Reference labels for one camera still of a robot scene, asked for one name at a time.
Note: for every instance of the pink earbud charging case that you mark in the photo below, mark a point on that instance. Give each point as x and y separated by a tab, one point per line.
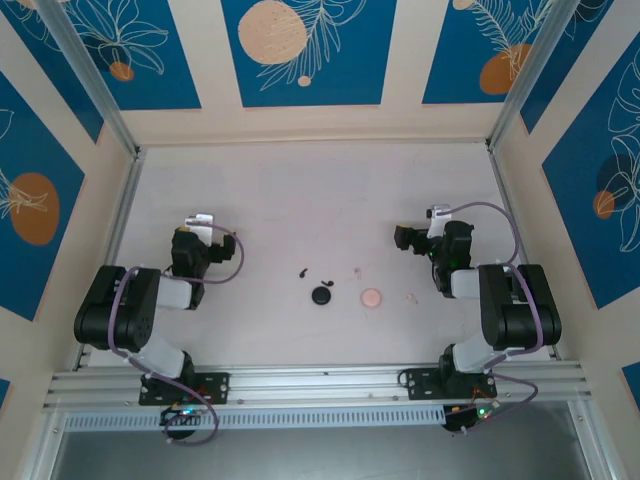
371	297

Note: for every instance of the black earbud charging case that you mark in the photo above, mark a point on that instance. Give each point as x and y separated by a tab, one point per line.
321	296

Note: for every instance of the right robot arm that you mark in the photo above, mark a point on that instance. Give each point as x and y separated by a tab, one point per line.
520	310

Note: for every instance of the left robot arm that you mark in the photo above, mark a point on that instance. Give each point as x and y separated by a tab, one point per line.
125	310

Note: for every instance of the small circuit board with LED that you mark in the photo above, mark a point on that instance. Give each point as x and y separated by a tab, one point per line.
470	415
182	414

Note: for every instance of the grey sheet metal panel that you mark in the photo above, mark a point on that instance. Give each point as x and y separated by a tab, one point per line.
320	457

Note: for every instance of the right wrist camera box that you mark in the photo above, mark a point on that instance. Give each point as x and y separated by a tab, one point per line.
440	220

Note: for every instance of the aluminium table side rail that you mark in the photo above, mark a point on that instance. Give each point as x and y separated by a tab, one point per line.
501	175
117	225

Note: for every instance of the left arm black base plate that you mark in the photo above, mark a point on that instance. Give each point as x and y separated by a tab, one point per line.
220	387

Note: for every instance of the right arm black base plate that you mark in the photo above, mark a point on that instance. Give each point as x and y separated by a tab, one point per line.
417	385

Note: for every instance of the wide aluminium mounting rail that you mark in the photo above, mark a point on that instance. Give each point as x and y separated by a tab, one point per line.
320	385

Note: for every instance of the aluminium corner post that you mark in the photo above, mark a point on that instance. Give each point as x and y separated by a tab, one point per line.
95	85
525	75

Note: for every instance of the aluminium frame bar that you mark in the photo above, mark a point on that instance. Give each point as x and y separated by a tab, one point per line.
592	445
42	450

